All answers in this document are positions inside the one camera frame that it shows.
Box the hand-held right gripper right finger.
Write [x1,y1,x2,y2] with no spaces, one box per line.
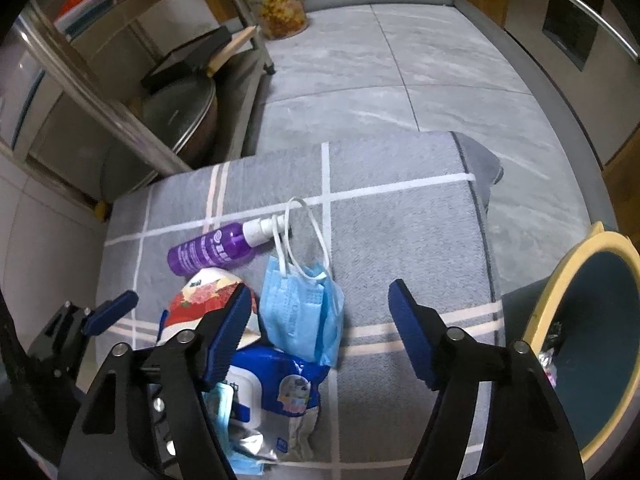
[388,279,584,480]

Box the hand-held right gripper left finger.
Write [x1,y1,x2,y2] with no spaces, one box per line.
[57,282,252,480]

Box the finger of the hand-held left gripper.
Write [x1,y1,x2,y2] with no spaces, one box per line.
[30,290,140,377]

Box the blue wet wipes packet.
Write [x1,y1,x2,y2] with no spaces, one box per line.
[220,345,331,463]

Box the blue face mask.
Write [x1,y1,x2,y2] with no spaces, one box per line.
[260,197,346,368]

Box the purple spray bottle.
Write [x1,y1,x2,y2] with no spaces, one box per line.
[167,214,288,277]

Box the teal bin with yellow rim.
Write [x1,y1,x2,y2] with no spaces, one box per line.
[522,221,640,465]

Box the floral tissue packet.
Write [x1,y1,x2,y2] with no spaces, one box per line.
[160,267,261,348]

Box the small teal packet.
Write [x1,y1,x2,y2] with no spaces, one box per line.
[202,382,236,433]

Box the grey checked blanket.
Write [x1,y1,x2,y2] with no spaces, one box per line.
[95,131,506,480]

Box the metal shelf rack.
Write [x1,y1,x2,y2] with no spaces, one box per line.
[0,0,276,206]

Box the blue-grey tray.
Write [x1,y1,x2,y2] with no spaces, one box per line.
[55,0,126,36]

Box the stainless steel oven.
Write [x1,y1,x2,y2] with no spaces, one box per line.
[502,0,640,166]

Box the black pan with wooden handle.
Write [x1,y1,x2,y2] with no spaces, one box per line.
[140,25,257,91]

